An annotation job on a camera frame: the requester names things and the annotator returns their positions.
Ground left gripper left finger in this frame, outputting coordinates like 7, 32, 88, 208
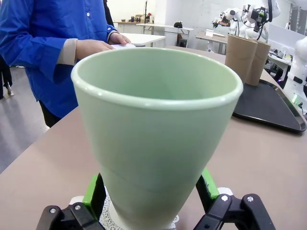
35, 172, 107, 230

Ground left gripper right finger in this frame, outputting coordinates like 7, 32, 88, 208
195, 167, 276, 230

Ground white paper doily coaster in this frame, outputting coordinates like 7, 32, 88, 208
109, 42, 136, 50
98, 191, 180, 230

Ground light green tall cup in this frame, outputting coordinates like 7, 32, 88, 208
71, 46, 244, 230

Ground person's left forearm blue sleeve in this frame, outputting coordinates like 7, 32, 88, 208
105, 23, 120, 41

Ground person's right forearm blue sleeve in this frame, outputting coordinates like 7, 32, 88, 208
14, 31, 79, 82

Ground person's right hand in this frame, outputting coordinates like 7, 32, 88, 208
76, 39, 116, 65

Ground person's left hand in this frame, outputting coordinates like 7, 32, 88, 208
108, 32, 132, 46

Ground black plastic tray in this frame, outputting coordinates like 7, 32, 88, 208
232, 79, 307, 135

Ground grey desk with white box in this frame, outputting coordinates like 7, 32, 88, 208
195, 28, 228, 55

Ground person in blue shirt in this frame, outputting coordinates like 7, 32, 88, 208
0, 0, 118, 127

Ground white rounded table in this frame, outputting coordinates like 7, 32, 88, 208
118, 33, 166, 48

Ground white lab robot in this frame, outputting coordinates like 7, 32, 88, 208
239, 0, 281, 41
212, 7, 240, 36

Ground grey long lab desk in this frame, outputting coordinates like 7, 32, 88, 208
136, 23, 194, 47

